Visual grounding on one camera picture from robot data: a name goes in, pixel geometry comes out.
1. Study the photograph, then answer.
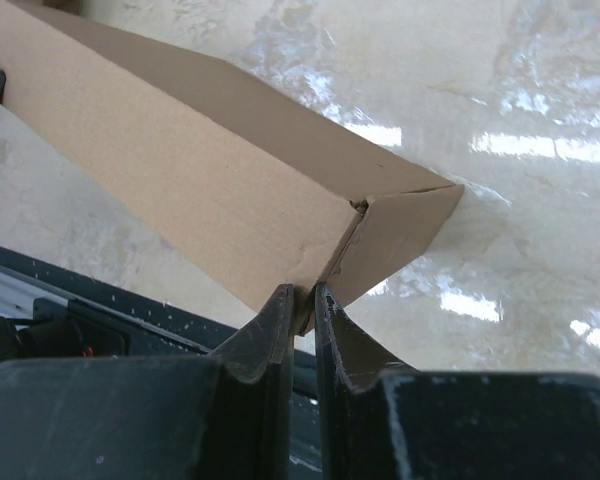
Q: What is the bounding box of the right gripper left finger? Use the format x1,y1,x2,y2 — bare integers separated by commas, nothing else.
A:
0,284,294,479

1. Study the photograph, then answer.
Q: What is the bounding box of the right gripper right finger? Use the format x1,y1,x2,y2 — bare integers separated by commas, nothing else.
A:
314,284,600,479

